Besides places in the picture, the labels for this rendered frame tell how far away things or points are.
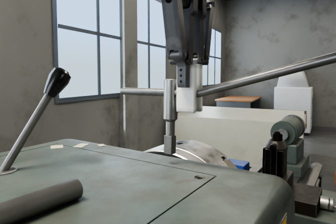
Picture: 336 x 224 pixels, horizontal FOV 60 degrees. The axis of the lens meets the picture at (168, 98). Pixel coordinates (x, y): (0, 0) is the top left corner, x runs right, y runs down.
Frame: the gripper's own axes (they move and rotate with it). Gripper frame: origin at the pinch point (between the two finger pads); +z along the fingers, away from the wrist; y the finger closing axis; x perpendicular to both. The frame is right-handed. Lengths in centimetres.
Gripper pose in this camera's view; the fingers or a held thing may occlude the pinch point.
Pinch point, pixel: (189, 87)
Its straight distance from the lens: 42.9
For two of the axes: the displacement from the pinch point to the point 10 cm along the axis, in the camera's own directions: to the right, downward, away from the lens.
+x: -8.4, -0.4, 5.4
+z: 0.0, 10.0, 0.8
